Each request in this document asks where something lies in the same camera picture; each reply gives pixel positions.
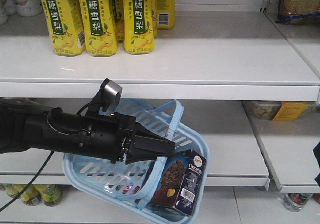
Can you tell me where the yellow pear drink bottle left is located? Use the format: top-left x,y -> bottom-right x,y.
41,0 -> 86,56

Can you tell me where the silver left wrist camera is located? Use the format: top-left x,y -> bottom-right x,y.
86,78 -> 123,116

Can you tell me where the light blue plastic basket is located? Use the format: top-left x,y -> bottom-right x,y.
63,99 -> 210,223

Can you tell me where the blue chocolate cookie box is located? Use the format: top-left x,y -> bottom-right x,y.
148,149 -> 207,216

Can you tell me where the blue cracker package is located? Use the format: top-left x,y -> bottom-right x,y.
277,0 -> 320,25

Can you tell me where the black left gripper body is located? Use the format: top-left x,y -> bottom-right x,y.
82,112 -> 136,163

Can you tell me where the yellow pear drink bottle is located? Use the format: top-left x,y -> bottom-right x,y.
41,0 -> 86,56
123,0 -> 156,55
79,0 -> 118,57

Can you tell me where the yellow pear drink bottle middle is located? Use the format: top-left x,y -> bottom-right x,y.
79,0 -> 118,57

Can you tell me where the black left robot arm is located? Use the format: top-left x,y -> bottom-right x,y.
0,98 -> 175,164

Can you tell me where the white store shelving unit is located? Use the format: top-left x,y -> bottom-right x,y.
0,0 -> 320,223

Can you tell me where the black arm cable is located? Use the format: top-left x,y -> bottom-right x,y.
0,150 -> 55,212

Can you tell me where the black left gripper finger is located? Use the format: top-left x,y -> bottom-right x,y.
125,126 -> 176,164

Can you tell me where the yellow pear drink bottle right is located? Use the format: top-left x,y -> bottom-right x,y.
123,0 -> 156,55

